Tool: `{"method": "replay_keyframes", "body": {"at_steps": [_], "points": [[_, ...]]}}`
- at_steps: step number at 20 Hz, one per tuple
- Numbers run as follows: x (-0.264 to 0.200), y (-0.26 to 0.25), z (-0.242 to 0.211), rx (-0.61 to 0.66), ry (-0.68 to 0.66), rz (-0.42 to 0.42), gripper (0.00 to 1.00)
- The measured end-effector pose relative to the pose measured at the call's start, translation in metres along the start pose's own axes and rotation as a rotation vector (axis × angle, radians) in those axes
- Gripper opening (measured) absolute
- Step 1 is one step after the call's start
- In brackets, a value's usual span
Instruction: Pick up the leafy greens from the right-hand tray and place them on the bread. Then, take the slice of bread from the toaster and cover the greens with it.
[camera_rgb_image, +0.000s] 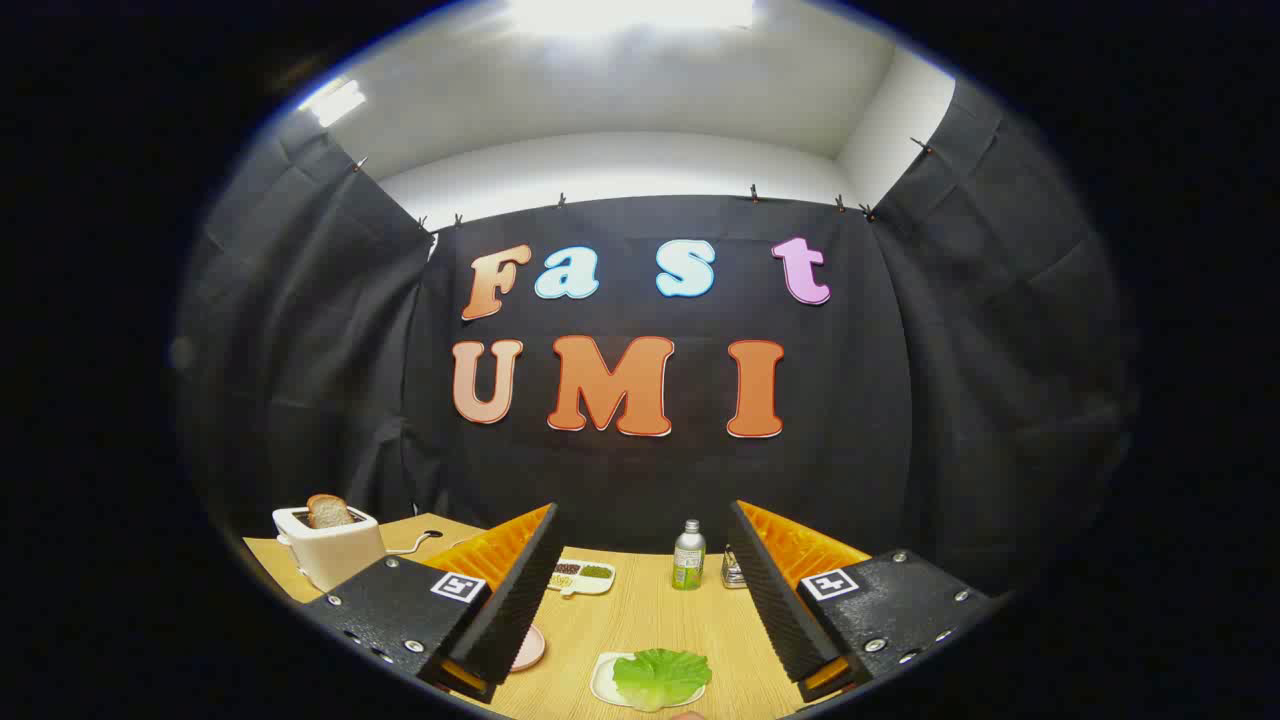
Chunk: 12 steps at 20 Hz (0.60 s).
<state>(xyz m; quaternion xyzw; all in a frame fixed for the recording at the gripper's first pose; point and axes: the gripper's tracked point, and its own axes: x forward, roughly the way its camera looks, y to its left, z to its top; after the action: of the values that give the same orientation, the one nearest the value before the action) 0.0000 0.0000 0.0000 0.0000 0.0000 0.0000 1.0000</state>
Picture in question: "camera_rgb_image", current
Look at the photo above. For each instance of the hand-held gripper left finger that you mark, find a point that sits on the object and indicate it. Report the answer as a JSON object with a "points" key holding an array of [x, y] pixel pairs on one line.
{"points": [[520, 590]]}

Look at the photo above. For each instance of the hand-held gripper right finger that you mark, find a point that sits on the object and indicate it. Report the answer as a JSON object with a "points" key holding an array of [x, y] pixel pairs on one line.
{"points": [[770, 590]]}

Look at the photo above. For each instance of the green lettuce leaf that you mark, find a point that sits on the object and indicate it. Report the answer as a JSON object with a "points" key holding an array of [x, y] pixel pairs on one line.
{"points": [[660, 675]]}

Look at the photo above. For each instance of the brown toasted bread slice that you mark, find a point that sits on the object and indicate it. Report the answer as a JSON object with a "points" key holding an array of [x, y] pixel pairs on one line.
{"points": [[328, 512]]}

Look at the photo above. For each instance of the pink round plate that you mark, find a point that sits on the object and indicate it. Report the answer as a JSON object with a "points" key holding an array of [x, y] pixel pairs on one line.
{"points": [[530, 648]]}

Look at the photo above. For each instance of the white divided dish with beans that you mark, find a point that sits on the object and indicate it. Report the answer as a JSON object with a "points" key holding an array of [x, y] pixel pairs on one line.
{"points": [[582, 577]]}

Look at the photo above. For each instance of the silver bottle with green label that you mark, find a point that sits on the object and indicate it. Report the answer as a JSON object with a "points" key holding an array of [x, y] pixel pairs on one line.
{"points": [[688, 560]]}

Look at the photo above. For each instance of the white rectangular plate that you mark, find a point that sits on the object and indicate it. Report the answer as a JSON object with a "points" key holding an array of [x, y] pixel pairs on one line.
{"points": [[602, 678]]}

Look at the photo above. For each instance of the black backdrop cloth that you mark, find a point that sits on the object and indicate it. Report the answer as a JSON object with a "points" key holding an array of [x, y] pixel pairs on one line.
{"points": [[640, 480]]}

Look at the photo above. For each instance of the white toaster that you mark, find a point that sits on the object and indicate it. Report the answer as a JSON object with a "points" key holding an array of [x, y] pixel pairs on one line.
{"points": [[335, 555]]}

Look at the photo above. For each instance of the row of small cloth clips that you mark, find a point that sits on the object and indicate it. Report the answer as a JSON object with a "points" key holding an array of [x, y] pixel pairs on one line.
{"points": [[754, 193]]}

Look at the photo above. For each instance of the ceiling light panel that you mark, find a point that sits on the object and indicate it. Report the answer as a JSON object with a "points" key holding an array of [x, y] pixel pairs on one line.
{"points": [[335, 103]]}

